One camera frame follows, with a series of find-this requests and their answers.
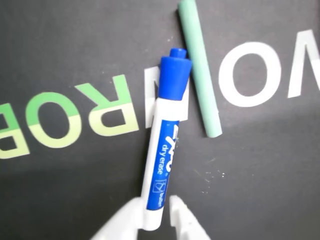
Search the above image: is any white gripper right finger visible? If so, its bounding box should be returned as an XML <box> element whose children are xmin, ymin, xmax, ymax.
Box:
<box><xmin>169</xmin><ymin>195</ymin><xmax>211</xmax><ymax>240</ymax></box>

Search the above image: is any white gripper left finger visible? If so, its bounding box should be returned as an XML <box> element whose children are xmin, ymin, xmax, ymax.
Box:
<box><xmin>91</xmin><ymin>196</ymin><xmax>147</xmax><ymax>240</ymax></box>

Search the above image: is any blue dry erase marker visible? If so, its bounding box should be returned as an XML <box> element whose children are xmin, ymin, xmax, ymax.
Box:
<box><xmin>139</xmin><ymin>47</ymin><xmax>194</xmax><ymax>232</ymax></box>

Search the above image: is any black mat with printed letters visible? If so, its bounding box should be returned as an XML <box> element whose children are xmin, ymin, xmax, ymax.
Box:
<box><xmin>0</xmin><ymin>0</ymin><xmax>320</xmax><ymax>240</ymax></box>

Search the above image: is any pale green chalk stick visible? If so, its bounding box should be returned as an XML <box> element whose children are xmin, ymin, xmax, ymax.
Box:
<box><xmin>177</xmin><ymin>0</ymin><xmax>223</xmax><ymax>139</ymax></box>

